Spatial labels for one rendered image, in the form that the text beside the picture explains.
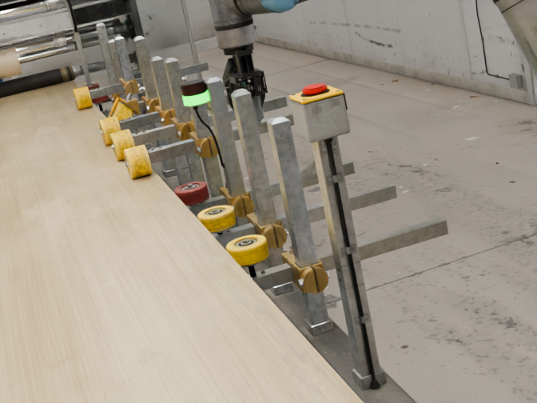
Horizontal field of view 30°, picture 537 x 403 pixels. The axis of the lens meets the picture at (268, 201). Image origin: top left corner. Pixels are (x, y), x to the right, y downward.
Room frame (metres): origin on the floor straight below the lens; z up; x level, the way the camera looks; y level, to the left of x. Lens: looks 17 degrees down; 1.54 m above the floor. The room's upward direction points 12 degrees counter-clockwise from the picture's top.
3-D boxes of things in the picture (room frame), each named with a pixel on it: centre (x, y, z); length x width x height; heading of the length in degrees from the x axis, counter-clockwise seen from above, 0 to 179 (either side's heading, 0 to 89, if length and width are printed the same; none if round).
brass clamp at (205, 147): (2.58, 0.13, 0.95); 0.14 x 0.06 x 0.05; 14
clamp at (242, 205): (2.33, 0.08, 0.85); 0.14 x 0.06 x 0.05; 14
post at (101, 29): (4.26, 0.54, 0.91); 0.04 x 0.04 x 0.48; 14
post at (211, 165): (2.55, 0.13, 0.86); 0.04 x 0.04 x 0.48; 14
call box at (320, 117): (1.57, -0.11, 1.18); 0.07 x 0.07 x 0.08; 14
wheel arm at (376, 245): (1.89, -0.13, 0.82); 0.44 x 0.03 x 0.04; 104
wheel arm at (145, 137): (2.85, 0.13, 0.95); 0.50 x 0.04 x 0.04; 104
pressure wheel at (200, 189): (2.33, 0.18, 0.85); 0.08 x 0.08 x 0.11
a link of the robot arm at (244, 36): (2.33, -0.01, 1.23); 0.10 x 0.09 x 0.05; 104
